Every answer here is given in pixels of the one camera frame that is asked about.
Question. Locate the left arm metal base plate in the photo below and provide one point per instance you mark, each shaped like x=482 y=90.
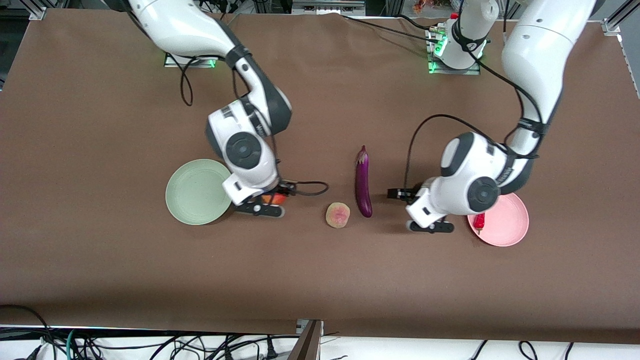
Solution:
x=452 y=71

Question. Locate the purple eggplant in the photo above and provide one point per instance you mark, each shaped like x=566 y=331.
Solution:
x=363 y=185

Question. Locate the pink round plate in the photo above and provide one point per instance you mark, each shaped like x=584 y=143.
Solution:
x=505 y=222

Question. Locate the aluminium frame post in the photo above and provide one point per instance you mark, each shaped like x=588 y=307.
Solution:
x=612 y=25
x=37 y=12

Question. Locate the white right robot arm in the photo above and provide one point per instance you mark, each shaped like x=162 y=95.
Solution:
x=175 y=25

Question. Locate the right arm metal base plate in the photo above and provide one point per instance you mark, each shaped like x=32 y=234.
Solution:
x=200 y=63

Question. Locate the brown table cover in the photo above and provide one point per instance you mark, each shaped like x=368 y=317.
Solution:
x=100 y=150

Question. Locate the red chili pepper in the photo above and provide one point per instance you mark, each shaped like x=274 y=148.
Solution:
x=479 y=221

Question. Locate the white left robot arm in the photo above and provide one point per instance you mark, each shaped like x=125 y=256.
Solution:
x=540 y=50

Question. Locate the red apple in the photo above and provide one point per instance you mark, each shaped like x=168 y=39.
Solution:
x=275 y=199

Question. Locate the pale green round plate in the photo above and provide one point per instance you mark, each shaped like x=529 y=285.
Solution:
x=195 y=195

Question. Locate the dark post with metal bracket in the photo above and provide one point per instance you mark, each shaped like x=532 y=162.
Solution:
x=307 y=345

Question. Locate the pink and green peach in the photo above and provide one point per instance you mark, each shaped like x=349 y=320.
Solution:
x=338 y=215

